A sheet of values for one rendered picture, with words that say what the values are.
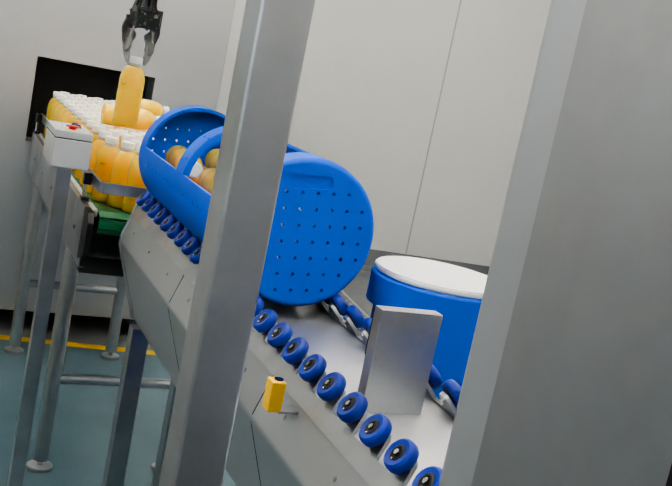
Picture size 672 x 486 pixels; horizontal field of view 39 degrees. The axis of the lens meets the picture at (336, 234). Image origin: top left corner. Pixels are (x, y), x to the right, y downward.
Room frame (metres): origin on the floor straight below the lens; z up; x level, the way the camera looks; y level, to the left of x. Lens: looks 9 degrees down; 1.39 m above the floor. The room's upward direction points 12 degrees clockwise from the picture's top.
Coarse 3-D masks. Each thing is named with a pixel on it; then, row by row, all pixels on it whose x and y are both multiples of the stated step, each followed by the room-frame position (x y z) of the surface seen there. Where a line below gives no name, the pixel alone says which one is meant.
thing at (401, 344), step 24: (384, 312) 1.32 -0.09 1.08; (408, 312) 1.33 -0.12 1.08; (432, 312) 1.36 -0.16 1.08; (384, 336) 1.32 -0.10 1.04; (408, 336) 1.34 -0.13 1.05; (432, 336) 1.35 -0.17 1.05; (384, 360) 1.33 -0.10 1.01; (408, 360) 1.34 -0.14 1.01; (432, 360) 1.36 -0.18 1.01; (360, 384) 1.33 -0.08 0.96; (384, 384) 1.33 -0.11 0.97; (408, 384) 1.34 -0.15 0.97; (384, 408) 1.33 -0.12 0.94; (408, 408) 1.35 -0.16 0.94
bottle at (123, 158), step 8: (120, 152) 2.66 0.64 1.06; (128, 152) 2.66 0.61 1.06; (120, 160) 2.65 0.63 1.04; (128, 160) 2.65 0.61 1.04; (112, 168) 2.66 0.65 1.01; (120, 168) 2.64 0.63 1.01; (128, 168) 2.65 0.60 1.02; (112, 176) 2.65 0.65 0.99; (120, 176) 2.64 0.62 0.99; (112, 200) 2.64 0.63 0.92; (120, 200) 2.64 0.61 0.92; (120, 208) 2.65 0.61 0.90
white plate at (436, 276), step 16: (384, 256) 1.99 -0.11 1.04; (400, 256) 2.03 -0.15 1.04; (384, 272) 1.86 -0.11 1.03; (400, 272) 1.85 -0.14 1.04; (416, 272) 1.88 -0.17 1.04; (432, 272) 1.92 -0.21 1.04; (448, 272) 1.95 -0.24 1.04; (464, 272) 1.99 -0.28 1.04; (432, 288) 1.79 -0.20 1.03; (448, 288) 1.79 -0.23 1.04; (464, 288) 1.82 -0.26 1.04; (480, 288) 1.85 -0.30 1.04
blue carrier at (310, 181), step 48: (144, 144) 2.44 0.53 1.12; (192, 144) 2.12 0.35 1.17; (288, 144) 2.06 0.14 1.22; (192, 192) 1.96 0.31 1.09; (288, 192) 1.73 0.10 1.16; (336, 192) 1.77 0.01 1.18; (288, 240) 1.73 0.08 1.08; (336, 240) 1.77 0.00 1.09; (288, 288) 1.74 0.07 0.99; (336, 288) 1.78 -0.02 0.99
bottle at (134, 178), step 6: (138, 156) 2.62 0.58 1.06; (132, 162) 2.62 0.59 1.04; (138, 162) 2.61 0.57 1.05; (132, 168) 2.61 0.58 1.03; (138, 168) 2.60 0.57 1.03; (132, 174) 2.61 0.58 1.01; (138, 174) 2.60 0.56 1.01; (132, 180) 2.61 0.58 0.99; (138, 180) 2.60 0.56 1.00; (138, 186) 2.60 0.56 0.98; (144, 186) 2.61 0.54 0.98; (126, 198) 2.61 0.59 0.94; (132, 198) 2.60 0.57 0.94; (126, 204) 2.61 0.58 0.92; (132, 204) 2.60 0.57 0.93; (126, 210) 2.61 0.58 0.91
